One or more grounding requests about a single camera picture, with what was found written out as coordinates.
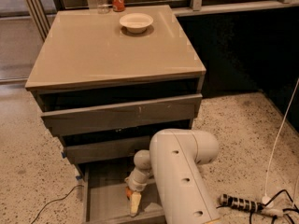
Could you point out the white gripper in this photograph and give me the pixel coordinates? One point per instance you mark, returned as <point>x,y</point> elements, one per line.
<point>135,184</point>

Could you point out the grey open bottom drawer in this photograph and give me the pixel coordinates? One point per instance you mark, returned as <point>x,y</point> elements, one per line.
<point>105,200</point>

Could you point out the black white power strip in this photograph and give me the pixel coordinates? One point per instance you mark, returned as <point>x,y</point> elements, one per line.
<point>240,204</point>

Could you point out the grey top drawer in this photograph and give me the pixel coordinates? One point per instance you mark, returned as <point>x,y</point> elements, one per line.
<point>119,116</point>

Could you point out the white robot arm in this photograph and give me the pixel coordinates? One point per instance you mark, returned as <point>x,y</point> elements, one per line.
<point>172,160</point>

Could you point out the grey middle drawer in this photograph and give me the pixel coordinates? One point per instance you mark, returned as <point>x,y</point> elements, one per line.
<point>108,150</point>

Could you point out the grey drawer cabinet beige top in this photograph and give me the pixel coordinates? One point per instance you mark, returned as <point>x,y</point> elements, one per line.
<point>89,59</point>

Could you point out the white paper bowl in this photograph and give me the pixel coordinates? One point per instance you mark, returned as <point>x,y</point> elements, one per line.
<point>136,23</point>

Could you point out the orange fruit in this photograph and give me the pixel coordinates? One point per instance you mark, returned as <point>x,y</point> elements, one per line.
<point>128,193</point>

